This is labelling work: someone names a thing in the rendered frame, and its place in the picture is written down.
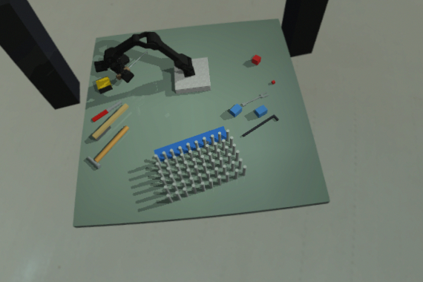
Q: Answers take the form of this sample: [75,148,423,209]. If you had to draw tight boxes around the blue block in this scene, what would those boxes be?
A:
[255,105,267,118]
[230,104,242,117]

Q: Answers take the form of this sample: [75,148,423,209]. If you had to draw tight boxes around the red cube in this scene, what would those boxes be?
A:
[252,54,261,65]

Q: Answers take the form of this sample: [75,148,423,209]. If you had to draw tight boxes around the blue tape strip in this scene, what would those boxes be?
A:
[154,126,226,162]

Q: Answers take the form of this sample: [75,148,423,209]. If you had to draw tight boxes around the wooden-handled hammer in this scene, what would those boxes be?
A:
[88,125,130,168]

